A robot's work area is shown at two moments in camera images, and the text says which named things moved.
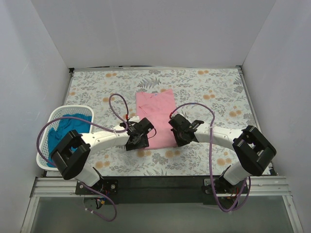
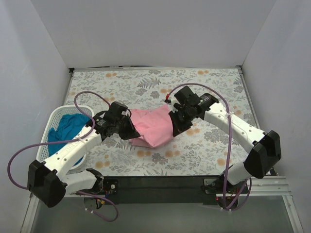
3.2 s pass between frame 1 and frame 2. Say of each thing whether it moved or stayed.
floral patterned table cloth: stayed
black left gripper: moved
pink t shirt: moved
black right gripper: moved
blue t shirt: stayed
